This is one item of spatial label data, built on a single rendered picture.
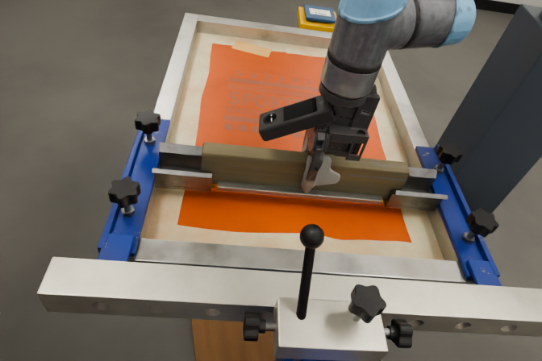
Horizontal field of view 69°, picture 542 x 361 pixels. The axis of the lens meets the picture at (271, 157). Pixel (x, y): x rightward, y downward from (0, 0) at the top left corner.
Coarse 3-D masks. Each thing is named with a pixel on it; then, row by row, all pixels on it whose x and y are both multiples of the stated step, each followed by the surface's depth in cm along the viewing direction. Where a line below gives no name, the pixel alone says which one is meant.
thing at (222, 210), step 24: (216, 48) 107; (216, 72) 100; (264, 72) 103; (216, 96) 92; (216, 120) 86; (240, 144) 82; (264, 144) 83; (288, 144) 84; (192, 192) 71; (216, 192) 72; (192, 216) 68; (216, 216) 68; (240, 216) 69; (264, 216) 70; (288, 216) 71
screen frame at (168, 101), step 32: (192, 32) 105; (224, 32) 112; (256, 32) 113; (288, 32) 113; (320, 32) 116; (384, 64) 108; (160, 96) 84; (416, 128) 89; (416, 160) 82; (160, 256) 58; (192, 256) 58; (224, 256) 59; (256, 256) 60; (288, 256) 61; (320, 256) 62; (352, 256) 63; (384, 256) 63; (448, 256) 68
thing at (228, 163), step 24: (216, 144) 66; (216, 168) 67; (240, 168) 67; (264, 168) 67; (288, 168) 67; (336, 168) 67; (360, 168) 67; (384, 168) 68; (408, 168) 69; (360, 192) 71; (384, 192) 71
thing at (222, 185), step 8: (224, 184) 69; (232, 184) 69; (240, 184) 69; (248, 184) 69; (240, 192) 69; (248, 192) 69; (256, 192) 69; (264, 192) 69; (272, 192) 69; (280, 192) 69; (288, 192) 69; (296, 192) 70; (312, 192) 70; (320, 192) 71; (328, 192) 71; (336, 192) 71; (336, 200) 71; (344, 200) 71; (352, 200) 71; (360, 200) 71; (368, 200) 71; (376, 200) 71
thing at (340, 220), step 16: (288, 64) 107; (304, 64) 108; (320, 64) 110; (320, 80) 104; (368, 128) 92; (368, 144) 88; (304, 208) 73; (320, 208) 73; (336, 208) 74; (352, 208) 74; (368, 208) 75; (384, 208) 75; (304, 224) 70; (320, 224) 70; (336, 224) 71; (352, 224) 72; (368, 224) 72; (384, 224) 73; (400, 224) 73; (384, 240) 70; (400, 240) 71
